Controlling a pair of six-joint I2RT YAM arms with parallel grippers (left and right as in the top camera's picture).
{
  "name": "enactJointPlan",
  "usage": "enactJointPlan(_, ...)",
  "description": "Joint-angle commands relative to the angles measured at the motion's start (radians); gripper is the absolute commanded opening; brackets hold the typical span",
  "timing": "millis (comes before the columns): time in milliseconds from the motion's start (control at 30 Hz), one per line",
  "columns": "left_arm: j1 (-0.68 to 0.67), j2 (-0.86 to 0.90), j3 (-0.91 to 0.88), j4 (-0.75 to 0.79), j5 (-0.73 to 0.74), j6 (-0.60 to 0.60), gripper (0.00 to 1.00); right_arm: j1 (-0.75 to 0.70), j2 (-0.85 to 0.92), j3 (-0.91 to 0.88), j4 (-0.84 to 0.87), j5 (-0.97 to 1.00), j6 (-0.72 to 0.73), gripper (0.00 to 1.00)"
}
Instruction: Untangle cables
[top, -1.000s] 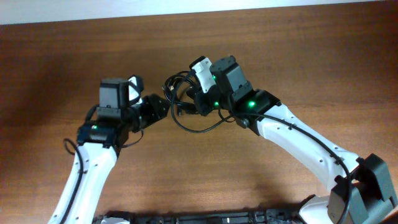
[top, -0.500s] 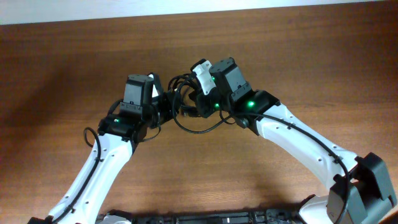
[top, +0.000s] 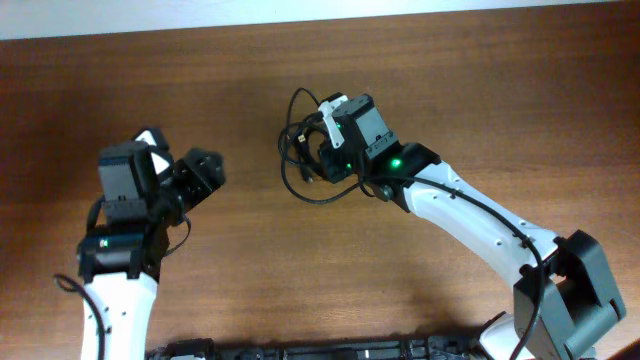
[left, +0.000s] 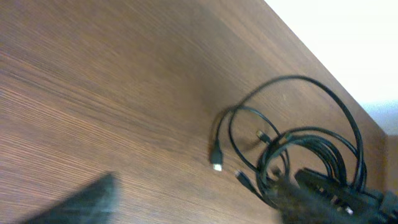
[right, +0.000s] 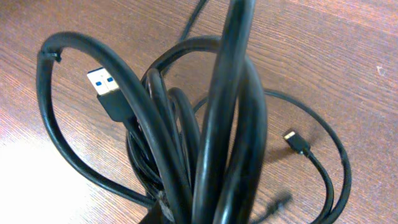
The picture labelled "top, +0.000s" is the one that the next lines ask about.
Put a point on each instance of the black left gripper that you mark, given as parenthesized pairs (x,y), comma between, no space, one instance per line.
(201,177)

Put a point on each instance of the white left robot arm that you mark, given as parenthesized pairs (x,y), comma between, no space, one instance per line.
(127,238)

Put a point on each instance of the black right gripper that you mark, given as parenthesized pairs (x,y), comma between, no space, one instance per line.
(336,170)

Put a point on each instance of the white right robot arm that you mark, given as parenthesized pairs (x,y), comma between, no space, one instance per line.
(564,294)

